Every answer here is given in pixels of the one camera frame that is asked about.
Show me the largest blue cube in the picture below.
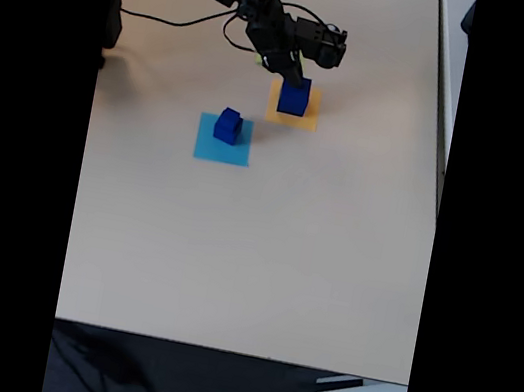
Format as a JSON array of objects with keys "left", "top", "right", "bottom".
[{"left": 276, "top": 74, "right": 313, "bottom": 118}]

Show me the small blue cube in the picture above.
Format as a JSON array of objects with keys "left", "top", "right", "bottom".
[{"left": 219, "top": 106, "right": 245, "bottom": 133}]

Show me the large blue cube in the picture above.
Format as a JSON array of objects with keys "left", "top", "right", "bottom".
[{"left": 211, "top": 114, "right": 245, "bottom": 147}]

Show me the orange paper square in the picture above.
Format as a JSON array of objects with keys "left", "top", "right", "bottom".
[{"left": 263, "top": 78, "right": 324, "bottom": 133}]

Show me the blue paper square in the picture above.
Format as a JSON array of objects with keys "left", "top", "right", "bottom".
[{"left": 191, "top": 111, "right": 258, "bottom": 169}]

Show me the white adjacent table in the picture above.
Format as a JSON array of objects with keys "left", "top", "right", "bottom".
[{"left": 399, "top": 0, "right": 477, "bottom": 221}]

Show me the dark object on adjacent table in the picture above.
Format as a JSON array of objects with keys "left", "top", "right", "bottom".
[{"left": 458, "top": 0, "right": 477, "bottom": 39}]

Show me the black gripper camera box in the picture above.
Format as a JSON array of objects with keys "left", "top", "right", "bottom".
[{"left": 313, "top": 20, "right": 352, "bottom": 73}]

